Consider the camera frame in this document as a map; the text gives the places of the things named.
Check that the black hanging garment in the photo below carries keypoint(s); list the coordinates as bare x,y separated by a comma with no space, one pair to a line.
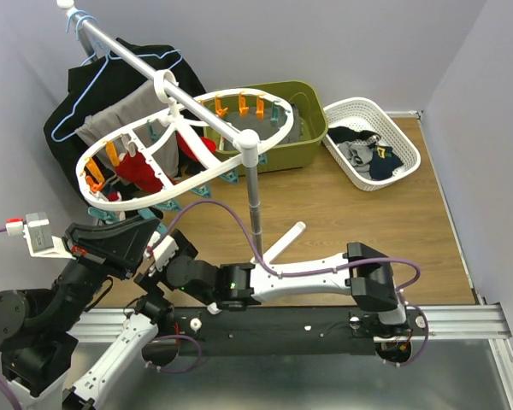
68,152

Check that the grey cloth in bin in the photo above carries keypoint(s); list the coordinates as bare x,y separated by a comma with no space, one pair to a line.
266,128

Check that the light blue wire hanger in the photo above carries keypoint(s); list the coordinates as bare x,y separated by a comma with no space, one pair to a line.
94,87

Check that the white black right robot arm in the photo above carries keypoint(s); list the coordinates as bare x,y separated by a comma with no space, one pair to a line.
361,272

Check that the olive green plastic bin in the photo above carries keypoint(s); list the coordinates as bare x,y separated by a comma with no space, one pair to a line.
283,94

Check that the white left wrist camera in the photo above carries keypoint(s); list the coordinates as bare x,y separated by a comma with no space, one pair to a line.
35,229

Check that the black white striped sock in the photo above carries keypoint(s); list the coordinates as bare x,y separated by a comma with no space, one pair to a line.
344,134

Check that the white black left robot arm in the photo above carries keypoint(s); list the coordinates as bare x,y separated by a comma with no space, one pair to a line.
36,345

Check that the white clothes clip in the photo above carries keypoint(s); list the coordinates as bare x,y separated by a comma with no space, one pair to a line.
129,142

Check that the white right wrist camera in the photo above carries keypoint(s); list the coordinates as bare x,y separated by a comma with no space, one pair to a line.
159,251

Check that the red sock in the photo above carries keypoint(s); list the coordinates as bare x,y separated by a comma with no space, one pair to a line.
137,171
201,152

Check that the orange clothes clip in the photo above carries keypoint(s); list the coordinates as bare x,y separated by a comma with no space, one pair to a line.
260,106
242,104
220,109

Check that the teal clothes clip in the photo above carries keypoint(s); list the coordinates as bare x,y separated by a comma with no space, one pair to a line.
107,217
161,229
153,135
170,206

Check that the navy yellow patterned sock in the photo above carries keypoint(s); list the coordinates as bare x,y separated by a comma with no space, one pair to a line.
383,163

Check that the aluminium frame rail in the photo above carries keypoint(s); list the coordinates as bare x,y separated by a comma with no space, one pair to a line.
454,322

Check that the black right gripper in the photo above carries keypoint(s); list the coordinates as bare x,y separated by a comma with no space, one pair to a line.
185,249

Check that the white perforated plastic basket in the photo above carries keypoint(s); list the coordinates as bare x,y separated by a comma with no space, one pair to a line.
360,113

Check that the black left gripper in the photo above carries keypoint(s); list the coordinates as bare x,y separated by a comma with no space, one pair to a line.
114,248

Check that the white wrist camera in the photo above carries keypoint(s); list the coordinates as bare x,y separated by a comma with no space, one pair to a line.
35,229
159,251

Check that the grey hanging cloth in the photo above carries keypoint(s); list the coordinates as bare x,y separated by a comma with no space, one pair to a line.
135,106

